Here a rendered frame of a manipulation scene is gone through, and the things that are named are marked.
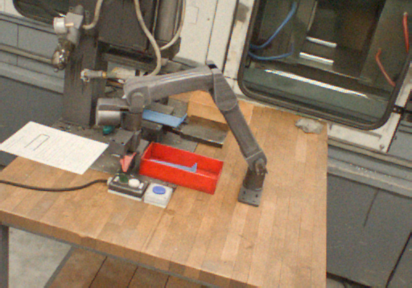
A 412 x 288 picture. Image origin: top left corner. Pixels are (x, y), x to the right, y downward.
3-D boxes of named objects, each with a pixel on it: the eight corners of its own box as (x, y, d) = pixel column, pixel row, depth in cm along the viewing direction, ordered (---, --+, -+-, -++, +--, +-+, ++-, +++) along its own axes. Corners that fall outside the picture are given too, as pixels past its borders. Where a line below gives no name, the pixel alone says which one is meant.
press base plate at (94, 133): (172, 199, 165) (174, 191, 163) (25, 157, 170) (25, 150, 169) (212, 116, 222) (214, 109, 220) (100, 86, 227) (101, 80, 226)
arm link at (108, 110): (97, 132, 142) (101, 92, 137) (94, 117, 150) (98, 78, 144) (139, 133, 146) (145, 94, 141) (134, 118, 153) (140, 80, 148)
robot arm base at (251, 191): (242, 180, 161) (264, 187, 160) (250, 150, 179) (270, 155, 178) (236, 201, 165) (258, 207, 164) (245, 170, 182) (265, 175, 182)
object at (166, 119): (180, 129, 182) (182, 121, 181) (138, 117, 184) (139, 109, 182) (185, 120, 188) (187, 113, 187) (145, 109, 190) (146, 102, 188)
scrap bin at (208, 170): (213, 195, 166) (217, 179, 163) (138, 174, 168) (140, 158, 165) (220, 175, 176) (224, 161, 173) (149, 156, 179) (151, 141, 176)
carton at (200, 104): (245, 133, 208) (249, 116, 205) (184, 117, 211) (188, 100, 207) (249, 120, 219) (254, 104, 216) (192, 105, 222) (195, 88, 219)
